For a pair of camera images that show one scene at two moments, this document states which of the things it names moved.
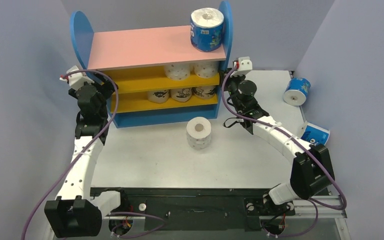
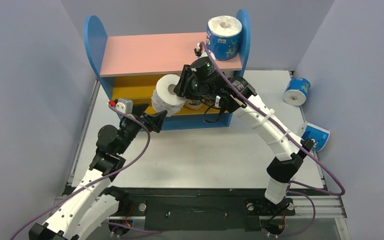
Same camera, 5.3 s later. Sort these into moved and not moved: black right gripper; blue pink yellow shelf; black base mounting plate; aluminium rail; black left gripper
Moved: black right gripper; blue pink yellow shelf; black left gripper
Not moved: black base mounting plate; aluminium rail
